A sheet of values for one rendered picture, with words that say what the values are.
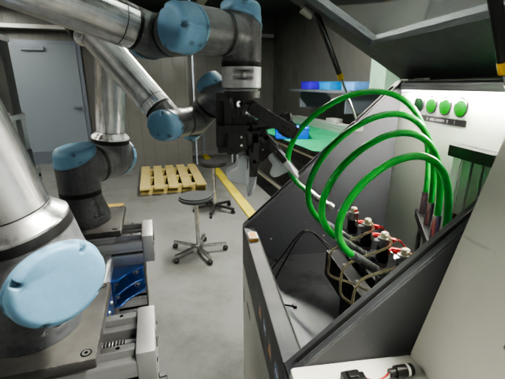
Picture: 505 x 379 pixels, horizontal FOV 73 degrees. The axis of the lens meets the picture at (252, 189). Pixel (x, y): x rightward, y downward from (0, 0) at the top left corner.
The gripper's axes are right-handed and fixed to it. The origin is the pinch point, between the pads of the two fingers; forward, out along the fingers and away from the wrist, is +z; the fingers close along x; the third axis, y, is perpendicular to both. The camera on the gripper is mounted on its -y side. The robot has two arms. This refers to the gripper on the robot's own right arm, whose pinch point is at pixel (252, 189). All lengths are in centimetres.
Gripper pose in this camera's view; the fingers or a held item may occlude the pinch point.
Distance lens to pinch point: 71.6
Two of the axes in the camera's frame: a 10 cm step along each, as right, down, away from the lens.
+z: 0.0, 9.6, 2.9
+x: 1.4, 2.9, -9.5
